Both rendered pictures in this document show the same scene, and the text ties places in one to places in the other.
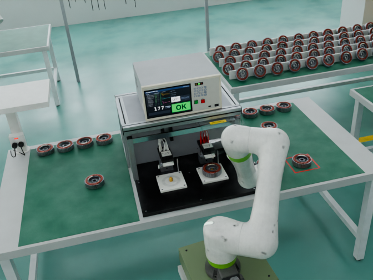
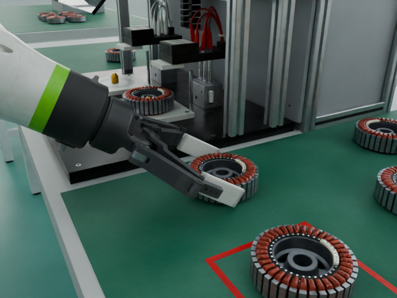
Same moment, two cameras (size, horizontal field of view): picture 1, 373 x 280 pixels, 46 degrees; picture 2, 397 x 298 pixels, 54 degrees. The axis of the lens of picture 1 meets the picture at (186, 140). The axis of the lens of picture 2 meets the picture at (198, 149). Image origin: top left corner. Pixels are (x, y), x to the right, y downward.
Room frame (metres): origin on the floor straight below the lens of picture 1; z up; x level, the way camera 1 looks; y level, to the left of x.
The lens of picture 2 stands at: (1.90, -0.95, 1.06)
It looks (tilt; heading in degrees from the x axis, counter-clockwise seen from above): 25 degrees down; 72
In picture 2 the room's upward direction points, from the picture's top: straight up
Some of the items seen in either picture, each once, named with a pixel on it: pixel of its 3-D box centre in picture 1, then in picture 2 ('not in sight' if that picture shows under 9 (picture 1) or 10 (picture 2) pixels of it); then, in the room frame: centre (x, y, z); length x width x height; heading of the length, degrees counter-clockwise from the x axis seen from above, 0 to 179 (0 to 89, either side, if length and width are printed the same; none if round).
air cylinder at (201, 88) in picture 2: (205, 156); (205, 92); (2.19, -0.10, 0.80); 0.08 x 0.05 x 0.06; 101
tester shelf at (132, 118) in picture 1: (175, 104); not in sight; (2.34, 0.05, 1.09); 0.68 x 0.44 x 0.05; 101
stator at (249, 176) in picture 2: not in sight; (222, 176); (2.10, -0.45, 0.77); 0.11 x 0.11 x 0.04
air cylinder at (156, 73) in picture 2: (166, 164); (163, 71); (2.14, 0.13, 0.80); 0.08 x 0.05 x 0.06; 101
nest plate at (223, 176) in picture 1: (212, 173); (149, 110); (2.05, -0.13, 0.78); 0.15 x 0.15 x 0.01; 11
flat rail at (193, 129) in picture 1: (184, 131); not in sight; (2.12, 0.01, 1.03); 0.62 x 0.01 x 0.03; 101
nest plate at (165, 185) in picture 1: (171, 181); (115, 84); (2.00, 0.11, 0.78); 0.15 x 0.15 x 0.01; 11
